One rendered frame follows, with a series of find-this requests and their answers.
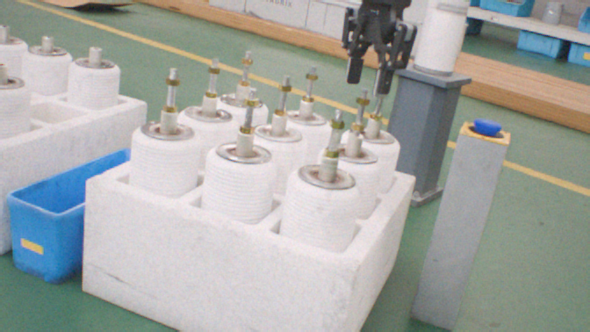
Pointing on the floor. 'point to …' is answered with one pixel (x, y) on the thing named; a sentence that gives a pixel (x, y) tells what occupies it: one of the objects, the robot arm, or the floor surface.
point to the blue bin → (55, 220)
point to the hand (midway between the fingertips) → (366, 81)
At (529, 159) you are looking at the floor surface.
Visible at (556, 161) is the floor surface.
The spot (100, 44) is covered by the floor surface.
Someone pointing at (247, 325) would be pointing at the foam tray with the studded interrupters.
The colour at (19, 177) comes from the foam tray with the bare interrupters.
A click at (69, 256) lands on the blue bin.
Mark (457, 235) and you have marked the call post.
